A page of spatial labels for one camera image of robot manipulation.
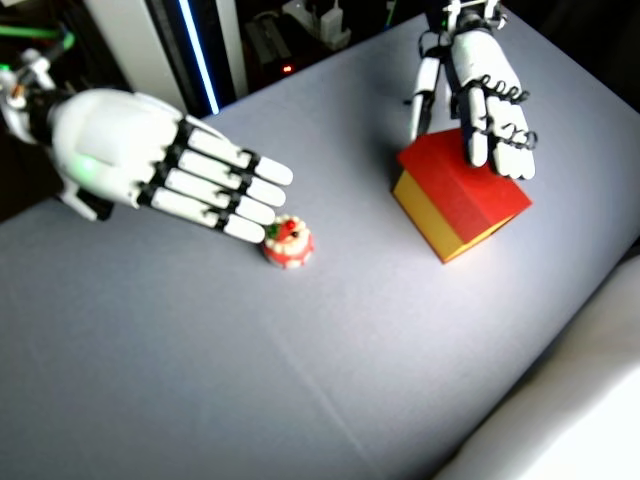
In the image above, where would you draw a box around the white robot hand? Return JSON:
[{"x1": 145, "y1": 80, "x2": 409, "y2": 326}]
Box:
[
  {"x1": 403, "y1": 24, "x2": 539, "y2": 181},
  {"x1": 49, "y1": 87, "x2": 295, "y2": 246}
]

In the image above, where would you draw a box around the red box lid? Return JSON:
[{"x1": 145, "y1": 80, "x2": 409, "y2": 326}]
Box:
[{"x1": 396, "y1": 127, "x2": 533, "y2": 246}]

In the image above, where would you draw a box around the toy strawberry cake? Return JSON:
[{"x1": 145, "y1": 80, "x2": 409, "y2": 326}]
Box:
[{"x1": 262, "y1": 213, "x2": 315, "y2": 270}]

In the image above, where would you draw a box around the yellow box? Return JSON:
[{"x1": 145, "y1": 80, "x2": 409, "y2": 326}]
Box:
[{"x1": 391, "y1": 169, "x2": 514, "y2": 264}]

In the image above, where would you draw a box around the black device with red light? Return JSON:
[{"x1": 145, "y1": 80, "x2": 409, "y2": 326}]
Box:
[{"x1": 258, "y1": 54, "x2": 324, "y2": 85}]

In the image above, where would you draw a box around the grey table cloth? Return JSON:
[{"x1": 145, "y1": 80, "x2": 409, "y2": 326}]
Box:
[{"x1": 0, "y1": 12, "x2": 640, "y2": 480}]

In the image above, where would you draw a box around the white backdrop panel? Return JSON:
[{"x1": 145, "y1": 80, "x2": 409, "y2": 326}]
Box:
[{"x1": 434, "y1": 254, "x2": 640, "y2": 480}]

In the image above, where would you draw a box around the white post with blue light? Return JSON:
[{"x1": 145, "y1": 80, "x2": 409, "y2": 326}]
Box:
[{"x1": 82, "y1": 0, "x2": 250, "y2": 119}]

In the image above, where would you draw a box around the green cable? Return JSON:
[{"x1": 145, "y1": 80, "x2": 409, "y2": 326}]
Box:
[{"x1": 0, "y1": 24, "x2": 76, "y2": 51}]

